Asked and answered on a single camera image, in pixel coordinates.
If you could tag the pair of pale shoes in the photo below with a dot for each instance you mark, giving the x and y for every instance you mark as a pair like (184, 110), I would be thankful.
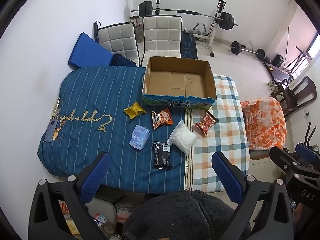
(272, 85)

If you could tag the barbell with black plates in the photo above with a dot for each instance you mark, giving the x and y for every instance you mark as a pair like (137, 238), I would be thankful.
(187, 12)

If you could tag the dark fluffy garment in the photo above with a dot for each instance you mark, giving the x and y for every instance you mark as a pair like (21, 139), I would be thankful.
(180, 217)

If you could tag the white padded chair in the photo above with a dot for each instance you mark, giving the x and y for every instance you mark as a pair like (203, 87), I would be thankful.
(162, 35)
(120, 38)

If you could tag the white powder bag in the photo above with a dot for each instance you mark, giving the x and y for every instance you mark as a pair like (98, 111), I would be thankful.
(183, 138)

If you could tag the black weight bench pad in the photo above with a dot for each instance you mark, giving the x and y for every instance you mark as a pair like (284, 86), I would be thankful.
(188, 45)

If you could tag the orange snack packet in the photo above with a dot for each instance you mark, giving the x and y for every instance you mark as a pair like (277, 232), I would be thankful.
(162, 118)

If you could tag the dark blue knitted cloth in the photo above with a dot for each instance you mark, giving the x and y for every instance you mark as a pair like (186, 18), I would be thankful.
(122, 60)

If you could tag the orange floral blanket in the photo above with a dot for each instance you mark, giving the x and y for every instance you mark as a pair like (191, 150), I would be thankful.
(266, 122)

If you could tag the black packet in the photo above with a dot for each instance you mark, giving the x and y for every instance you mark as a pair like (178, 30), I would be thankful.
(162, 155)

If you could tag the cardboard box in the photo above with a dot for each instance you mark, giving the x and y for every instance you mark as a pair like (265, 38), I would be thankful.
(178, 80)

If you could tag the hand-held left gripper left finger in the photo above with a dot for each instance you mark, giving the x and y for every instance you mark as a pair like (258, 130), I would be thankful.
(96, 176)

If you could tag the checked bed sheet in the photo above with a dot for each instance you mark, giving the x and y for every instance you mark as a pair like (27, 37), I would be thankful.
(225, 130)

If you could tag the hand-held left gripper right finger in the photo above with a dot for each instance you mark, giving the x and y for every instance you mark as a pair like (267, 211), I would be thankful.
(226, 176)

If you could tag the blue foam cushion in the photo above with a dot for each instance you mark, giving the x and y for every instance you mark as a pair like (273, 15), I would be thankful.
(88, 51)

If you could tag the dark wooden chair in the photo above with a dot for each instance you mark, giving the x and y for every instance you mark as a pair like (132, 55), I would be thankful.
(301, 92)

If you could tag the white barbell rack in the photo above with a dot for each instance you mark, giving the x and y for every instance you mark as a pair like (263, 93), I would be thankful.
(215, 27)

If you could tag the light blue packet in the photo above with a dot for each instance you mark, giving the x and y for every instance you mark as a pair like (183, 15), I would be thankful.
(139, 137)

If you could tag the small floor barbell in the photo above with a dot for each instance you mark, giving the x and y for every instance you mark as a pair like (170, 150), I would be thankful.
(247, 50)

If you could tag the small blue white carton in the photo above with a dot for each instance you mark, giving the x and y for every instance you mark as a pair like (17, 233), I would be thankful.
(100, 219)

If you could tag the tape roll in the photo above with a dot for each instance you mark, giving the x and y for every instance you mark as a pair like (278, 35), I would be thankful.
(109, 229)

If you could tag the blue striped blanket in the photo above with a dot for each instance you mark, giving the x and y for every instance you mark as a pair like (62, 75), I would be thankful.
(100, 100)

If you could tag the black treadmill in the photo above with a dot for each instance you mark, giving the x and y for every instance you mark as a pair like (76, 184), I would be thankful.
(277, 71)

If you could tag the red snack packet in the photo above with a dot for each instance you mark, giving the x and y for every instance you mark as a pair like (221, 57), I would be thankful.
(205, 123)

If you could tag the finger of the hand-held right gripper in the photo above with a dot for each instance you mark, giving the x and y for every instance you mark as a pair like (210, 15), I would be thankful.
(303, 149)
(283, 160)

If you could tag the yellow snack packet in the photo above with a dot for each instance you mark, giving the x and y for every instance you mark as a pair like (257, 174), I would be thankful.
(135, 110)

